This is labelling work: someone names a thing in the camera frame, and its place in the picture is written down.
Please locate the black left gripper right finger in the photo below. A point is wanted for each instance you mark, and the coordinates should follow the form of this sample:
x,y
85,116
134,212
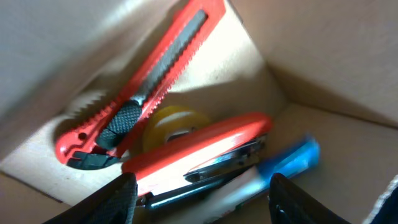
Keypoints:
x,y
289,204

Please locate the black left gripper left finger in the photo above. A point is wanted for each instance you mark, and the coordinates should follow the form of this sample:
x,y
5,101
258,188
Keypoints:
x,y
114,203

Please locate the blue cap whiteboard marker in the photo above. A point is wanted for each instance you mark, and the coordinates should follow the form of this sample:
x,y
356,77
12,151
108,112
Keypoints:
x,y
301,156

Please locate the yellow tape roll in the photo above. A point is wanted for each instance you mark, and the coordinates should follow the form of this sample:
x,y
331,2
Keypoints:
x,y
169,122

